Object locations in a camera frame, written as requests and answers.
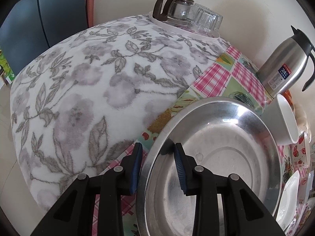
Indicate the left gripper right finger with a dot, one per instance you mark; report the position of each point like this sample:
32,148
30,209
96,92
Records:
222,198

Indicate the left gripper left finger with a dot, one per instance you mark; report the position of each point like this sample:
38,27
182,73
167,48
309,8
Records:
73,212

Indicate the white square floral plate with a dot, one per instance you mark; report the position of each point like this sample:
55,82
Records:
288,201

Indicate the large stainless steel basin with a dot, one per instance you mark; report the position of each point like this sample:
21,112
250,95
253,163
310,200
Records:
223,135

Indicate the strawberry pattern red-rimmed bowl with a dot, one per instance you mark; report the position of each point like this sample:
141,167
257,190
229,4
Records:
300,152

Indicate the white square bowl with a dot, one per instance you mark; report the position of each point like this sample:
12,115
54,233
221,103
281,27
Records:
280,120

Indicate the round pink floral plate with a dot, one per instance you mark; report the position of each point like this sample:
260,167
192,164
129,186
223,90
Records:
302,213

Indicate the bag of white buns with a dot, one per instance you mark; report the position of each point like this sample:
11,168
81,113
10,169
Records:
302,121

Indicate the grey floral white cloth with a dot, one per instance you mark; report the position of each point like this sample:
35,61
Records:
80,104

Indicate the orange snack packet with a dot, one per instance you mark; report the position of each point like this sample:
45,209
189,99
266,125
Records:
287,95

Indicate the pink checked picture tablecloth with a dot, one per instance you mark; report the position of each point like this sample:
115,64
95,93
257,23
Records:
233,76

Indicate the green box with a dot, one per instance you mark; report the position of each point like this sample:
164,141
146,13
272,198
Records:
7,74

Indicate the stainless steel thermos jug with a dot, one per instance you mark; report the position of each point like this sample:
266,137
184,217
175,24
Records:
286,64

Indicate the white round tray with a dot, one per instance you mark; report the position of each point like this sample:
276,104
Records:
184,31

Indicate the dark blue cabinet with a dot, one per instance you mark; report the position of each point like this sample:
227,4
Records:
33,26

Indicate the pink pipe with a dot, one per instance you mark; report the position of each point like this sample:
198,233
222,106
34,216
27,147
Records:
89,7

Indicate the glass teapot black handle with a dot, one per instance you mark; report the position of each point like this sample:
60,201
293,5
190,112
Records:
175,12

